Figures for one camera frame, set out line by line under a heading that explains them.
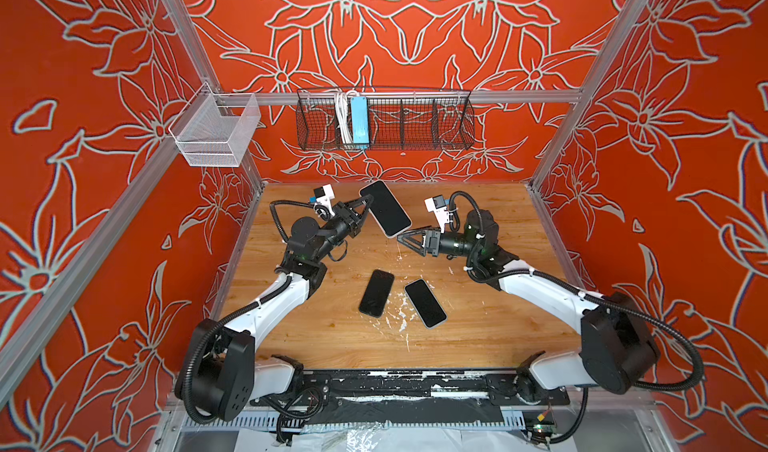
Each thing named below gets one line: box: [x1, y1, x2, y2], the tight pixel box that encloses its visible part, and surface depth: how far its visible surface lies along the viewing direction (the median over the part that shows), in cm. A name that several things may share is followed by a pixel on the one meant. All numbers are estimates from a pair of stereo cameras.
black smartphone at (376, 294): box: [358, 269, 394, 318], surface depth 92 cm
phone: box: [359, 180, 413, 238], surface depth 72 cm
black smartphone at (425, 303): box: [404, 278, 448, 329], surface depth 89 cm
